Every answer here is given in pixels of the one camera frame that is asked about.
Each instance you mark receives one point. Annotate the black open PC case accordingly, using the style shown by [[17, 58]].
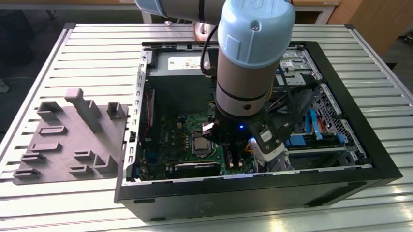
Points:
[[226, 200]]

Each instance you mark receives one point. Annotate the green motherboard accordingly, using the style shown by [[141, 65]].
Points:
[[174, 125]]

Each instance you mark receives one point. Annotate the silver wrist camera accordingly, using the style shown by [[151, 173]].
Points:
[[272, 151]]

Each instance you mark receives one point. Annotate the wooden cabinet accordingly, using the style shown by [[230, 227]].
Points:
[[370, 24]]

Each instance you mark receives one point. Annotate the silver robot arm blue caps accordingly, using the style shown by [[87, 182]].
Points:
[[248, 72]]

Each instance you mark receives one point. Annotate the grey power supply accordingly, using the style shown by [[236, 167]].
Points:
[[174, 91]]

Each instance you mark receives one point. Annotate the metal drive cage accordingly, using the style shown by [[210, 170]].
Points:
[[299, 79]]

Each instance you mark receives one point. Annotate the metal disk bay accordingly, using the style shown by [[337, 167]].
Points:
[[315, 151]]

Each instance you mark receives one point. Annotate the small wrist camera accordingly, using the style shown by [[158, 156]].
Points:
[[207, 128]]

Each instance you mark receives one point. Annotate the black graphics card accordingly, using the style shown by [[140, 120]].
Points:
[[196, 170]]

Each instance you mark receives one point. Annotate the grey parts rack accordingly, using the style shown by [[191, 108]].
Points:
[[73, 135]]

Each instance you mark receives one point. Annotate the silver CPU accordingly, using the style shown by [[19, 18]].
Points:
[[200, 145]]

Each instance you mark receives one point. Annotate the hard disk in blue carrier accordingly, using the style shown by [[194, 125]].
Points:
[[317, 142]]

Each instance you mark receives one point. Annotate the black chair caster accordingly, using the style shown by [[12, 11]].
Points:
[[406, 38]]

